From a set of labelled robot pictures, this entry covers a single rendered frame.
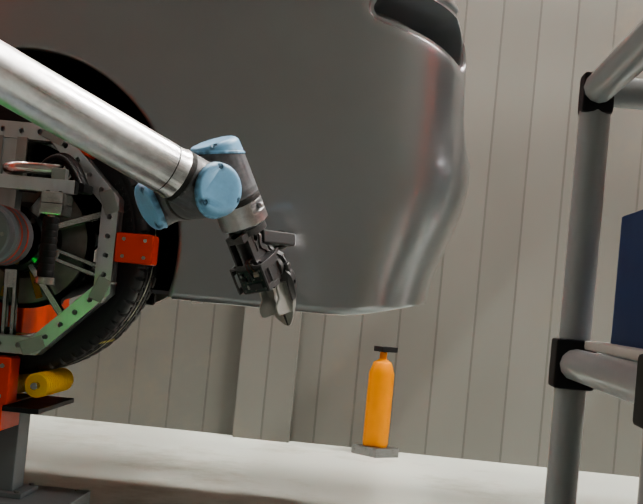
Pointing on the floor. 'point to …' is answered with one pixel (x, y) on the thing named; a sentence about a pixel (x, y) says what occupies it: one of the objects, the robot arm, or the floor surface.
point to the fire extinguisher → (378, 409)
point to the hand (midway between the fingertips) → (288, 316)
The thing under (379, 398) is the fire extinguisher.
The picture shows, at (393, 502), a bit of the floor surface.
